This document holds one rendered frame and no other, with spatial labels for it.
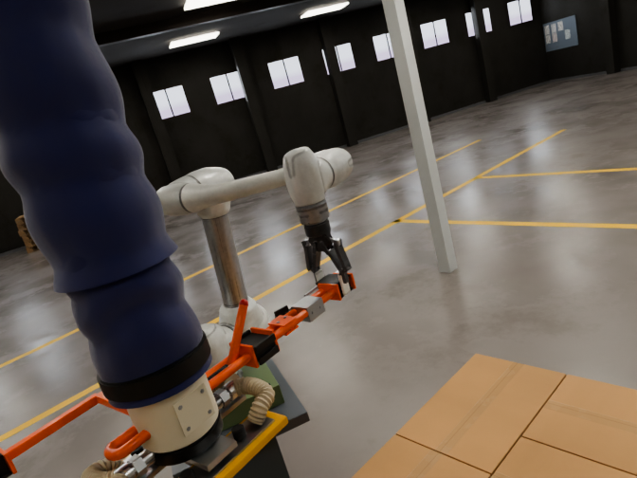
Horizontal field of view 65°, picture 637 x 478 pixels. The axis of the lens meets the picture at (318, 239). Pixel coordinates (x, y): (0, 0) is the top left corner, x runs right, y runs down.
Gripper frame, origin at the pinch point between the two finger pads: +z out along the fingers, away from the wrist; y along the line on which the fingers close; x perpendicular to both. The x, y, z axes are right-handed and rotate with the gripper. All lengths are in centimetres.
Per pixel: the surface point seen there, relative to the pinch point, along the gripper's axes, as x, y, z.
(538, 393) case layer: 59, 32, 73
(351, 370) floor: 117, -115, 127
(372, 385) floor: 106, -91, 127
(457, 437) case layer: 26, 14, 73
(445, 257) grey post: 276, -117, 112
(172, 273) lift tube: -54, 10, -29
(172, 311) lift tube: -57, 11, -22
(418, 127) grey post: 276, -116, -7
